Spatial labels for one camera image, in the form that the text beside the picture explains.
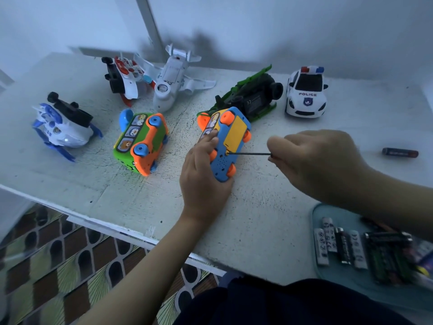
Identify person's dark trousers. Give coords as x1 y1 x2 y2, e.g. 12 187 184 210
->
175 276 433 325

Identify person's right hand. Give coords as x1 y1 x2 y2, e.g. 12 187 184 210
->
267 129 369 206

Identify pile of batteries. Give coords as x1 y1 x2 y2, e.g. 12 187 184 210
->
313 216 433 288

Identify teal container lid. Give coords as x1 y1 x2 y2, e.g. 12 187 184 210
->
310 203 433 312

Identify person's left forearm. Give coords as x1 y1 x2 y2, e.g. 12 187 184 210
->
78 213 214 325

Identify red white toy vehicle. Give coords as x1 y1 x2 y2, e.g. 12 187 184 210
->
101 54 160 107

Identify white toy airplane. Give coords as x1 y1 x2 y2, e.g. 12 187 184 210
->
133 43 217 113

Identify yellow orange toy car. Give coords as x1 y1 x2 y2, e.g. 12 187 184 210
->
197 107 253 183

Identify person's left hand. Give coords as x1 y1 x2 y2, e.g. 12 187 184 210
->
179 128 235 224

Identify black white toy car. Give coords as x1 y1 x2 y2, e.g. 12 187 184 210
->
285 65 329 119

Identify black red battery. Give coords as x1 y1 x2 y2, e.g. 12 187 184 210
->
382 147 419 158

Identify green orange toy car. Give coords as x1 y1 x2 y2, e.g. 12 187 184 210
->
113 108 170 177

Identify dark green toy helicopter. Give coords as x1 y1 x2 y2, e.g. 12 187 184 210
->
199 64 284 122

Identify white blue toy vehicle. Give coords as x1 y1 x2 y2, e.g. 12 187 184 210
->
32 91 104 163

